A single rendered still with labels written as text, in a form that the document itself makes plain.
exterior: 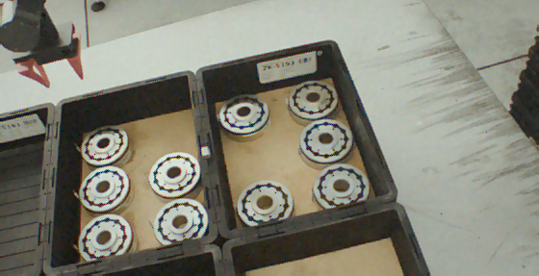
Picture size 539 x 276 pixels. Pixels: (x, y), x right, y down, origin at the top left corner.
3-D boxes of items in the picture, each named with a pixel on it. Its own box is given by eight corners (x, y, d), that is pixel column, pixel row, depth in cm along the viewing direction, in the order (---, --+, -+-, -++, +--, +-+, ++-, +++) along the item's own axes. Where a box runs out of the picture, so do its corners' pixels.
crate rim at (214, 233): (60, 107, 108) (56, 100, 106) (196, 76, 109) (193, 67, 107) (48, 284, 83) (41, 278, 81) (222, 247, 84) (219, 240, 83)
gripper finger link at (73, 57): (93, 87, 89) (73, 47, 82) (55, 97, 88) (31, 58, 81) (94, 62, 93) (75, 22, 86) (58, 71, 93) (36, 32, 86)
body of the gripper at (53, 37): (74, 52, 83) (57, 16, 77) (15, 67, 82) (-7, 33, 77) (76, 29, 87) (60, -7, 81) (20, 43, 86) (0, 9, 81)
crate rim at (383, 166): (196, 76, 109) (193, 67, 107) (335, 45, 111) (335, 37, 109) (222, 247, 84) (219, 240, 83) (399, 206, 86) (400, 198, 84)
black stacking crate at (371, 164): (206, 106, 117) (195, 70, 108) (335, 77, 118) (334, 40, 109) (233, 269, 92) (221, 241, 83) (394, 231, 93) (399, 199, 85)
